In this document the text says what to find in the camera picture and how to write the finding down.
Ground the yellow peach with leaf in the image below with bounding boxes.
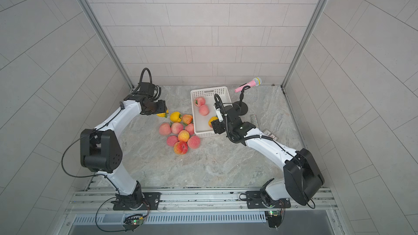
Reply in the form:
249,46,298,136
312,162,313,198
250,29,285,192
208,116,218,128

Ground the white perforated plastic basket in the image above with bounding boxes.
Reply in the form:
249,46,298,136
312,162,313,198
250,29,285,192
190,86,232,138

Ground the pink peach with leaf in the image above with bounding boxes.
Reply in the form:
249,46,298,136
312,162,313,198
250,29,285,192
193,97,206,107

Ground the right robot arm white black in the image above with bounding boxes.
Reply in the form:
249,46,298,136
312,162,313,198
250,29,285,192
211,94,324,209

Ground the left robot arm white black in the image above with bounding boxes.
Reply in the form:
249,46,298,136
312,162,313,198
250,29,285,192
77,76,168,211

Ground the pink peach beside basket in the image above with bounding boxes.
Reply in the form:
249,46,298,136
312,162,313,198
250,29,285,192
185,123,195,136

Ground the pink peach left row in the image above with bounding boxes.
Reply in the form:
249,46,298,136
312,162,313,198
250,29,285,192
158,123,172,136

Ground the orange wrinkled peach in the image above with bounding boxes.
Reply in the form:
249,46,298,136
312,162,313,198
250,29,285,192
182,114,193,125

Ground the dark pink peach lower left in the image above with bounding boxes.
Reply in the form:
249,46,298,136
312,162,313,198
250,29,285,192
166,135,179,147

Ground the small patterned card box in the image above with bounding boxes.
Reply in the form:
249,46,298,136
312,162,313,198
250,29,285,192
263,129,279,141

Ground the orange pink peach centre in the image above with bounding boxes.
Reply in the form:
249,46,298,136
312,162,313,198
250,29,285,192
177,129,190,142

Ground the red orange peach bottom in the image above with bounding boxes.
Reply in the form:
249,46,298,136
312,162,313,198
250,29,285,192
173,141,188,154

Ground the pink toy microphone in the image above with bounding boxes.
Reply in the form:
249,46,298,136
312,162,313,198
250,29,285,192
235,77,262,93

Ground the white ventilation grille strip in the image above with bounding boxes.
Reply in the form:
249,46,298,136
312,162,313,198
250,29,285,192
73,211,267,226

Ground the right circuit board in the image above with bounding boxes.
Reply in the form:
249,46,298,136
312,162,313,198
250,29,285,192
265,211,284,230

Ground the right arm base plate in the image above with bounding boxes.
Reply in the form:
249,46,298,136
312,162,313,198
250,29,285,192
239,190,291,209

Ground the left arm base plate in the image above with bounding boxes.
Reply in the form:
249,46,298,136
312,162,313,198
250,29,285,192
111,192,161,211

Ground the aluminium mounting rail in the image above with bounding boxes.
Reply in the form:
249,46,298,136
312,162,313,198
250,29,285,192
64,187,338,214

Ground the left circuit board with cable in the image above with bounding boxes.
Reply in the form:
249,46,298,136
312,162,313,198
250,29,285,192
94,197,151,233

